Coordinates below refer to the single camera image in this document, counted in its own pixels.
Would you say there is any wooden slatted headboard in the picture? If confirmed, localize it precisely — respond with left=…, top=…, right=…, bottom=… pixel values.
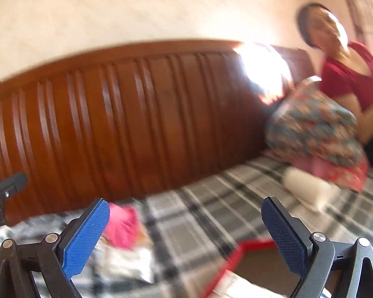
left=0, top=39, right=314, bottom=224

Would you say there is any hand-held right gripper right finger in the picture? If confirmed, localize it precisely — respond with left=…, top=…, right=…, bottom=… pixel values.
left=260, top=196, right=373, bottom=298

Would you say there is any pink patterned cloth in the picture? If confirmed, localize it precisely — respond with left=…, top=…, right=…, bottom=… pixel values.
left=264, top=149, right=370, bottom=193

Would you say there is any clear wrapped snack packet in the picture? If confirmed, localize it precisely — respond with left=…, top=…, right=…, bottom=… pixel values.
left=93, top=245, right=156, bottom=283

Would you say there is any red box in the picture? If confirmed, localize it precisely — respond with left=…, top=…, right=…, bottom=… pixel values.
left=202, top=238, right=330, bottom=298

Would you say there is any pink snack packet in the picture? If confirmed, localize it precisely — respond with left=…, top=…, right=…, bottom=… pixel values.
left=104, top=203, right=146, bottom=249

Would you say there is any floral pillow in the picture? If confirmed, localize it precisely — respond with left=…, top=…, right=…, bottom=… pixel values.
left=266, top=76, right=366, bottom=168

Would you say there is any grey plaid blanket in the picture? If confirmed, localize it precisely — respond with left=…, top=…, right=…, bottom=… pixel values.
left=0, top=155, right=373, bottom=298

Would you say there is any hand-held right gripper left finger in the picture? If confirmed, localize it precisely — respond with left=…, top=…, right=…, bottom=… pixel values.
left=0, top=197, right=111, bottom=298

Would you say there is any patterned curtain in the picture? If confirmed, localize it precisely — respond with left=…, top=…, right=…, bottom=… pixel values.
left=336, top=0, right=373, bottom=66

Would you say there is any white rolled towel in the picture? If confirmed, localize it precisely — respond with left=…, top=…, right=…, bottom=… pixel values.
left=283, top=166, right=342, bottom=213

